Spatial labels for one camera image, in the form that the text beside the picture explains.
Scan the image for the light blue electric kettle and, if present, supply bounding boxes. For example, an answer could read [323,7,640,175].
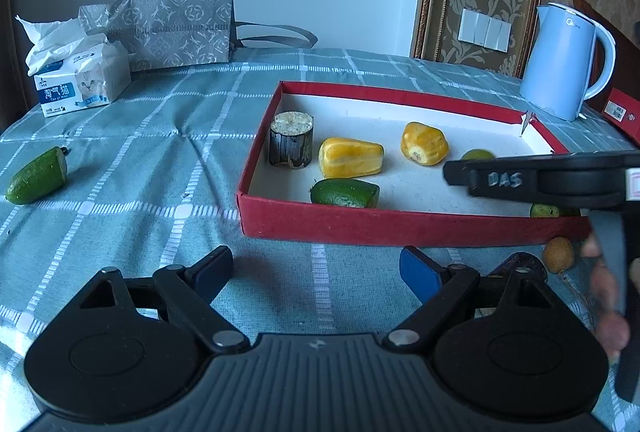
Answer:
[519,2,617,123]

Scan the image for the round yellow fruit piece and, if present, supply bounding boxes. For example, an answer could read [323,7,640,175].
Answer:
[400,122,449,167]

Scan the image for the white tissue pack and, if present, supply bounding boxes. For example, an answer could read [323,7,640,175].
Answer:
[15,14,133,119]

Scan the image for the small green fruit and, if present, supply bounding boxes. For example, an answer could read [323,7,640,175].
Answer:
[530,203,581,219]

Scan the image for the silver patterned gift bag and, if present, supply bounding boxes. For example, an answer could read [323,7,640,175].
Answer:
[77,0,318,72]

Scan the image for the green cucumber piece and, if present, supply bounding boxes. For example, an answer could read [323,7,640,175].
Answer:
[310,178,381,209]
[6,147,68,205]

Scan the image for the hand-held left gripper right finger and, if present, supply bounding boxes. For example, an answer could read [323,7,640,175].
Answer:
[382,246,567,356]

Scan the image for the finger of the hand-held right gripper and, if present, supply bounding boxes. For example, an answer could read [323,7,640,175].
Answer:
[443,156,541,199]

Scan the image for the long yellow fruit piece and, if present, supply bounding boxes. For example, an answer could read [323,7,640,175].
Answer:
[318,138,385,179]

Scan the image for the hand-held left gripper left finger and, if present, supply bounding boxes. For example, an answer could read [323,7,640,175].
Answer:
[80,246,251,356]

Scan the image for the person's right hand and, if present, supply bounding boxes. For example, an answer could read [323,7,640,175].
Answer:
[581,232,632,359]

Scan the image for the white wall switch panel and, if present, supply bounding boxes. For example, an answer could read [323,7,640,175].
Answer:
[458,8,512,51]

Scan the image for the dark round fruit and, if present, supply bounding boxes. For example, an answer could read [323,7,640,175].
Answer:
[492,252,548,283]

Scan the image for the red flat box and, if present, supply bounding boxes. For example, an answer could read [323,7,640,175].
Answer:
[602,88,640,137]

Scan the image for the dark wooden log stump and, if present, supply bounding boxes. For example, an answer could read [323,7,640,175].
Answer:
[268,111,315,170]

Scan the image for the red cardboard tray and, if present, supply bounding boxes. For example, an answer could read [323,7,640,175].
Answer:
[236,80,593,247]

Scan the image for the teal checked tablecloth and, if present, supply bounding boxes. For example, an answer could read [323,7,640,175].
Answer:
[0,48,640,432]

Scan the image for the small brown fruit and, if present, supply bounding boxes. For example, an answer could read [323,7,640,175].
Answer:
[542,237,575,273]

